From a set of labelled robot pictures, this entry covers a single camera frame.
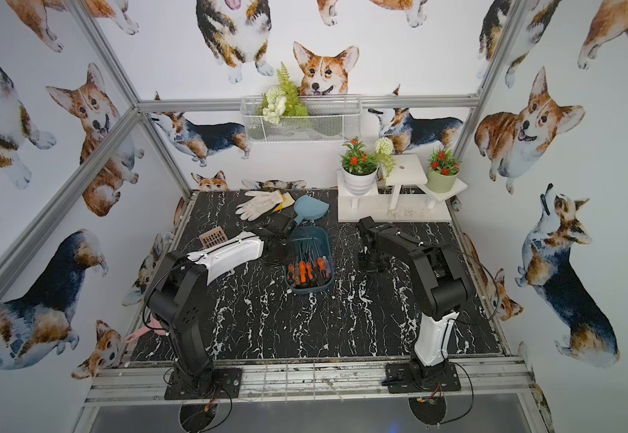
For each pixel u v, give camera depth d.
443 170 0.93
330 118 0.93
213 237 1.06
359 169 0.88
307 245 1.01
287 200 1.17
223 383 0.74
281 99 0.78
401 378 0.74
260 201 1.14
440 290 0.50
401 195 1.07
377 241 0.70
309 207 1.14
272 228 0.75
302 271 0.91
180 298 0.49
